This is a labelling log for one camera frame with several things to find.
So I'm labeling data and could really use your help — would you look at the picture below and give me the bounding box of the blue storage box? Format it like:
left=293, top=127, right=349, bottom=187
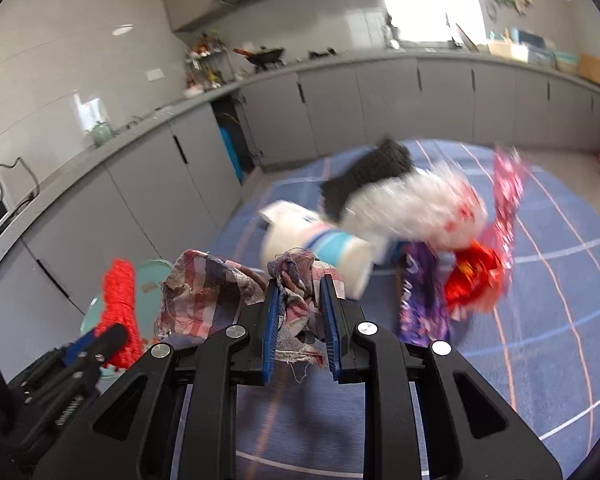
left=517, top=30, right=557, bottom=66

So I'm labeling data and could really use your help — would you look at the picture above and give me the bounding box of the metal spice rack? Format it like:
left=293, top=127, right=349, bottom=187
left=183, top=32, right=232, bottom=95

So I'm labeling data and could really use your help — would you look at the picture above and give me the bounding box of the red foil wrapper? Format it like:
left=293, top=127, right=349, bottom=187
left=442, top=240, right=507, bottom=322

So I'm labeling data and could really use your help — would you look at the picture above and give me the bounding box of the red mesh net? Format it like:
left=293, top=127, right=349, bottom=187
left=97, top=258, right=144, bottom=369

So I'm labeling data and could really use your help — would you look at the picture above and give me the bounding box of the black mesh net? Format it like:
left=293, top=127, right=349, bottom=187
left=320, top=136, right=416, bottom=224

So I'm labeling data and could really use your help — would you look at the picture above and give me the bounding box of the black wok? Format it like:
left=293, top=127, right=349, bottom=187
left=234, top=46, right=287, bottom=72

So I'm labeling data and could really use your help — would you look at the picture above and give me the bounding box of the row of grey cabinet doors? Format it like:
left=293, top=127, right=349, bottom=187
left=0, top=55, right=600, bottom=391

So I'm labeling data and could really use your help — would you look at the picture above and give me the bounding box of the blue plaid blanket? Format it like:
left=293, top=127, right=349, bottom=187
left=200, top=139, right=600, bottom=480

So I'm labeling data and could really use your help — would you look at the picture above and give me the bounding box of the purple snack wrapper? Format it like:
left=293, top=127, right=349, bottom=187
left=395, top=240, right=454, bottom=349

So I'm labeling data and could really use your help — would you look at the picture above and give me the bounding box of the pink foil wrapper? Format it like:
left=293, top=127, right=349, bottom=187
left=480, top=146, right=529, bottom=282

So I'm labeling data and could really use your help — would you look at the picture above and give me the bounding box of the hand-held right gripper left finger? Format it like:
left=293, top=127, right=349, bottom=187
left=32, top=276, right=287, bottom=480

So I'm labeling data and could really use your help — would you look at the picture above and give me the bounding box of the black power cable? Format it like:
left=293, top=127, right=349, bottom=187
left=0, top=156, right=42, bottom=212

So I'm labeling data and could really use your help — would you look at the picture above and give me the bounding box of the grey kitchen countertop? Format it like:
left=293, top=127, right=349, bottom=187
left=0, top=44, right=600, bottom=292

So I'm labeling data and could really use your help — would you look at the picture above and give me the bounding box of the plaid cloth rag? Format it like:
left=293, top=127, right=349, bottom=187
left=154, top=247, right=348, bottom=372

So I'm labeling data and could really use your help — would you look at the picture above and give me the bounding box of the white paper cup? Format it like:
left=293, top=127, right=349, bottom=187
left=259, top=200, right=374, bottom=297

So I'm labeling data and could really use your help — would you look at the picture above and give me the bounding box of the leaning wooden board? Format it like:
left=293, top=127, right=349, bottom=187
left=454, top=22, right=482, bottom=54

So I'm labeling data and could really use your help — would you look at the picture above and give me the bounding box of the teal metal basin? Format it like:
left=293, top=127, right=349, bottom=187
left=79, top=258, right=174, bottom=379

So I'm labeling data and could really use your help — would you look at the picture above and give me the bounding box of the teal storage box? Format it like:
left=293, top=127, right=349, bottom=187
left=552, top=50, right=579, bottom=74

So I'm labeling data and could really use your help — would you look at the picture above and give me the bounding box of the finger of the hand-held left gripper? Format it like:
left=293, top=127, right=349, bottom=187
left=84, top=322, right=130, bottom=367
left=60, top=332, right=101, bottom=367

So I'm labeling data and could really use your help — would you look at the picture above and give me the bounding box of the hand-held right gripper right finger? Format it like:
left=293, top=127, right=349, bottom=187
left=320, top=275, right=563, bottom=480

